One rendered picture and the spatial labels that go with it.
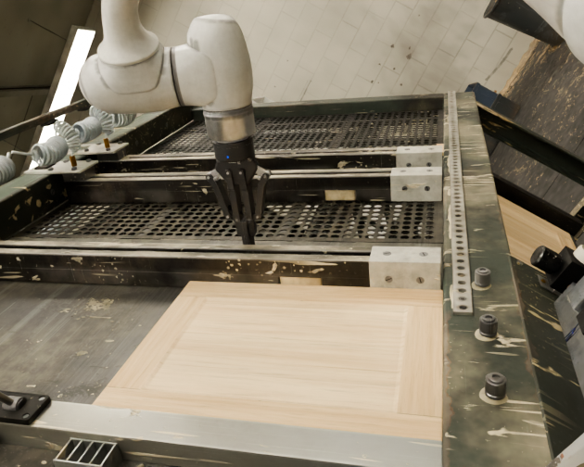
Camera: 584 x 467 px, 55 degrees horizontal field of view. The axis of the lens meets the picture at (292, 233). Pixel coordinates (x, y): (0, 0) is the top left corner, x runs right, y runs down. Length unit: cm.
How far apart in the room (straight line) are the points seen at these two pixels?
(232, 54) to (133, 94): 18
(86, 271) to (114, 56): 48
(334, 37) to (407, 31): 74
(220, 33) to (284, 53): 523
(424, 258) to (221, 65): 48
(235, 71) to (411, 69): 518
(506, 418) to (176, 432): 40
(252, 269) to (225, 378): 28
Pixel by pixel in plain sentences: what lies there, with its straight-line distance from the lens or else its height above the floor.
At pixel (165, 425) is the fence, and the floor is 119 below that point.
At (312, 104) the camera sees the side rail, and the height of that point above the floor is 136.
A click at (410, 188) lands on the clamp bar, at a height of 97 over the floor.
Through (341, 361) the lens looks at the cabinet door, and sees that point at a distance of 86.
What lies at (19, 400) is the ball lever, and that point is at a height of 139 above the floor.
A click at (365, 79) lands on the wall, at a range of 611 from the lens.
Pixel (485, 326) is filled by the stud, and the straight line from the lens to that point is 84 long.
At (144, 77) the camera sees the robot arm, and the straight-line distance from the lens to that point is 98.
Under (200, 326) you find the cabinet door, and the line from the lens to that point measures 99.
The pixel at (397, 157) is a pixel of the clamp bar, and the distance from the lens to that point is 160.
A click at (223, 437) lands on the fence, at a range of 74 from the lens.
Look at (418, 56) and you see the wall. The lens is 612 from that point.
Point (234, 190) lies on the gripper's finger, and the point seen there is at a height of 131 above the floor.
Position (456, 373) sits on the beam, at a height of 89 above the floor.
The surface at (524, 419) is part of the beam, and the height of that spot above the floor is 83.
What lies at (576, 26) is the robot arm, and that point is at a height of 105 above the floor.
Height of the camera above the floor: 117
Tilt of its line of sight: level
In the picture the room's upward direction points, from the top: 61 degrees counter-clockwise
